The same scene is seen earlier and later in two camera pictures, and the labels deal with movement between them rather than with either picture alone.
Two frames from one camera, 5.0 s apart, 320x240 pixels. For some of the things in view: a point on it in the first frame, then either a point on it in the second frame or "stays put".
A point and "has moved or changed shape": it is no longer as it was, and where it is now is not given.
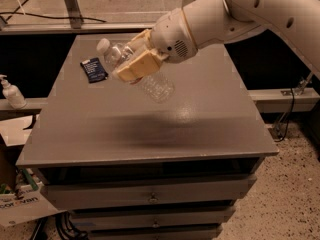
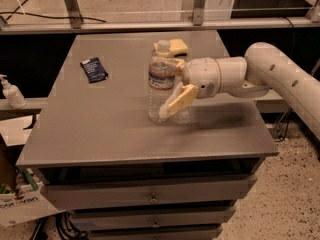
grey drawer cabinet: (127, 168) stays put
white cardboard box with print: (29, 202) stays put
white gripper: (171, 37) -> (201, 74)
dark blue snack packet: (94, 70) stays put
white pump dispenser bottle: (13, 94) stays put
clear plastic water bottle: (159, 86) has moved or changed shape
